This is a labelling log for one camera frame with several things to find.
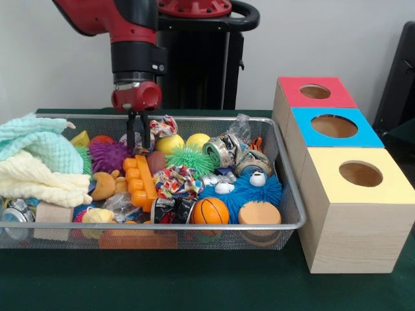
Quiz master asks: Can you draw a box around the mint green waffle cloth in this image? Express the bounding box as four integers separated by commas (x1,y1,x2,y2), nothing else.
0,112,85,174

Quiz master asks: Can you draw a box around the shallow clear mesh bin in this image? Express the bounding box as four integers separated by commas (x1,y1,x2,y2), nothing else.
0,113,307,250

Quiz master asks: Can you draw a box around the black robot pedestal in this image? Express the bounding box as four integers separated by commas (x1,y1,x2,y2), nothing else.
157,0,261,110

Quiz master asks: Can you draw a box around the black chair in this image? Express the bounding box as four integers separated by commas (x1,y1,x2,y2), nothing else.
372,21,415,130

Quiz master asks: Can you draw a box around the blue fuzzy monster toy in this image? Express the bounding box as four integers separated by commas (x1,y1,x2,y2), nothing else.
199,170,283,225

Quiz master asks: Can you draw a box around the orange toy basketball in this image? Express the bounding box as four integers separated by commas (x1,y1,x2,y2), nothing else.
189,197,230,225

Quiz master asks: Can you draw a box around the green spiky ball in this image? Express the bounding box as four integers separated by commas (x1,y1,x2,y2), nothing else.
165,144,217,178

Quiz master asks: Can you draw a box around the orange plastic building block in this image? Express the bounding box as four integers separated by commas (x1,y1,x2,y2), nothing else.
122,154,160,213

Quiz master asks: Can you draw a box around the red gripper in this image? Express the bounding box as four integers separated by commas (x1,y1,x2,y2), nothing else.
111,80,163,152

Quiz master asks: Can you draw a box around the brown plush bear toy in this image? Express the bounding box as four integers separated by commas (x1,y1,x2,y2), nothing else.
89,170,129,201

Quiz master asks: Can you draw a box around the tan round foam disc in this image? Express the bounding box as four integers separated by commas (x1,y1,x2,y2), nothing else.
238,200,282,225

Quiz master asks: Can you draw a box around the wooden box with three holes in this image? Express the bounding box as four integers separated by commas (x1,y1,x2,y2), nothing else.
271,76,415,275

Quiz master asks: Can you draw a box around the purple spiky ball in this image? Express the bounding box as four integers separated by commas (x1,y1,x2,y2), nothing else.
89,139,130,176

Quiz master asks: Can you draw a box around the colourful knotted rope toy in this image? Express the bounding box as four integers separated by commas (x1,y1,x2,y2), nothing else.
142,115,205,199

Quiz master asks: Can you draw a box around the dark green table cloth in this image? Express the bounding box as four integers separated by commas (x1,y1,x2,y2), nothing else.
387,126,415,153
0,108,415,311

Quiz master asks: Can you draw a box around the cream waffle cloth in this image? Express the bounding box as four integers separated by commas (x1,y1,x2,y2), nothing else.
0,149,93,208

